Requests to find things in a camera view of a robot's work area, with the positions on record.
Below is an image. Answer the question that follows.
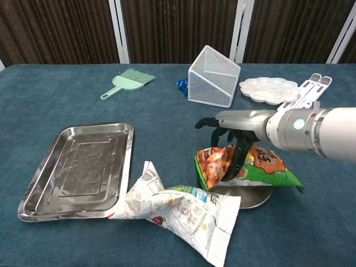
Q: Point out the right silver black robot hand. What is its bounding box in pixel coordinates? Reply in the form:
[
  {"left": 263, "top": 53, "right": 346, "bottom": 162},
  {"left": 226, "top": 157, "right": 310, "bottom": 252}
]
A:
[{"left": 195, "top": 109, "right": 278, "bottom": 182}]

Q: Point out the orange green snack bag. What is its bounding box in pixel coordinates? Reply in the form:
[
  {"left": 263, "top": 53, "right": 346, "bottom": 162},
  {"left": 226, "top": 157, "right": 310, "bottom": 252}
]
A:
[{"left": 194, "top": 144, "right": 305, "bottom": 193}]

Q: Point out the white green snack bag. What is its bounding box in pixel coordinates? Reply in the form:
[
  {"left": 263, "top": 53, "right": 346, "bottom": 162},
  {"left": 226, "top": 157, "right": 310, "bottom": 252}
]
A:
[{"left": 108, "top": 160, "right": 241, "bottom": 267}]

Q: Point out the white flower-shaped paint palette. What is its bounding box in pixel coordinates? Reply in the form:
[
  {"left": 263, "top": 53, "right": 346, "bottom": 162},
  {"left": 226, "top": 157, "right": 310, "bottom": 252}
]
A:
[{"left": 239, "top": 77, "right": 301, "bottom": 106}]

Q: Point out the blue item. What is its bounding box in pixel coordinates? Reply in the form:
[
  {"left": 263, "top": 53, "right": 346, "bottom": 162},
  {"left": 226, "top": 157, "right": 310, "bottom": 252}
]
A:
[{"left": 176, "top": 79, "right": 190, "bottom": 97}]

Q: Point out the white folding laptop stand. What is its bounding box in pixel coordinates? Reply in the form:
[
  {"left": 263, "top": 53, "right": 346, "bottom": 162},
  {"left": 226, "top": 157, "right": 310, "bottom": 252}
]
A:
[{"left": 276, "top": 73, "right": 333, "bottom": 112}]

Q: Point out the round stainless steel plate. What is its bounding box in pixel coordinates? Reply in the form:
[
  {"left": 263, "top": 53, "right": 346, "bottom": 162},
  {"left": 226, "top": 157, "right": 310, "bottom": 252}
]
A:
[{"left": 199, "top": 180, "right": 274, "bottom": 209}]

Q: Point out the mint green hand brush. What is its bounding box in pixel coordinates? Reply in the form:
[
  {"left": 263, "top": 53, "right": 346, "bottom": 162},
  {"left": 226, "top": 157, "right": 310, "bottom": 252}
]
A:
[{"left": 100, "top": 68, "right": 156, "bottom": 101}]

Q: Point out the rectangular stainless steel tray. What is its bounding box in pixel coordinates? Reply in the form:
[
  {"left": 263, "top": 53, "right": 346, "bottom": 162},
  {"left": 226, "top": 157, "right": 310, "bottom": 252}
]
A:
[{"left": 17, "top": 121, "right": 135, "bottom": 223}]

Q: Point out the blue felt table cover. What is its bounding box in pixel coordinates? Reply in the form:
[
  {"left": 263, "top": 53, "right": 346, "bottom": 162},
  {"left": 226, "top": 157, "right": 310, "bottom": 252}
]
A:
[{"left": 0, "top": 63, "right": 356, "bottom": 267}]

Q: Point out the white wire mesh basket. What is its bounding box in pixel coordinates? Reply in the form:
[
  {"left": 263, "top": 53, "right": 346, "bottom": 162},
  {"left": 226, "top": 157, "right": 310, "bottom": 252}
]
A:
[{"left": 187, "top": 44, "right": 241, "bottom": 108}]

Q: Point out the brown screen panel white frame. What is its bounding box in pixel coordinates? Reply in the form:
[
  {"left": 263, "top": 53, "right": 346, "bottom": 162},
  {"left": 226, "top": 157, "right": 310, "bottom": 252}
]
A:
[
  {"left": 0, "top": 0, "right": 131, "bottom": 67},
  {"left": 340, "top": 36, "right": 356, "bottom": 64},
  {"left": 238, "top": 0, "right": 356, "bottom": 64},
  {"left": 115, "top": 0, "right": 247, "bottom": 65}
]

